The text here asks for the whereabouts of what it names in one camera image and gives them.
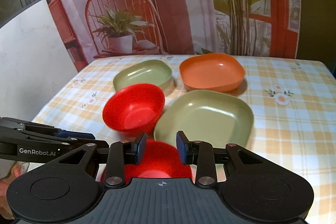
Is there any white marble panel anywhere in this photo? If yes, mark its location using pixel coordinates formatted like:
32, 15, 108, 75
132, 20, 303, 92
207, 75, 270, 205
0, 0, 77, 121

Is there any red bowl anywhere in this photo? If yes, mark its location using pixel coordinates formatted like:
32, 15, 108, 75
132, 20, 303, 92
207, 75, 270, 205
101, 138, 194, 184
102, 84, 165, 137

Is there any left hand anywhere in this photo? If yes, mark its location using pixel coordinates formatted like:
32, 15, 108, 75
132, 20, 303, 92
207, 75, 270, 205
0, 159, 30, 220

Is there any printed room scene backdrop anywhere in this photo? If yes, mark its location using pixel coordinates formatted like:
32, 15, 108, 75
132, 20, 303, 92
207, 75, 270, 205
46, 0, 301, 71

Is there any large green square plate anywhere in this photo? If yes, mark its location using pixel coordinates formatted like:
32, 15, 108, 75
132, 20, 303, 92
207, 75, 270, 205
153, 90, 254, 148

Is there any small green square plate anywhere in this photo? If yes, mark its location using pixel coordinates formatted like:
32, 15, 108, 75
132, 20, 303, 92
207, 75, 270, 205
113, 60, 173, 92

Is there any orange square plate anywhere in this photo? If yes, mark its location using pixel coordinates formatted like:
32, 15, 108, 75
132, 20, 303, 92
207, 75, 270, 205
179, 53, 245, 93

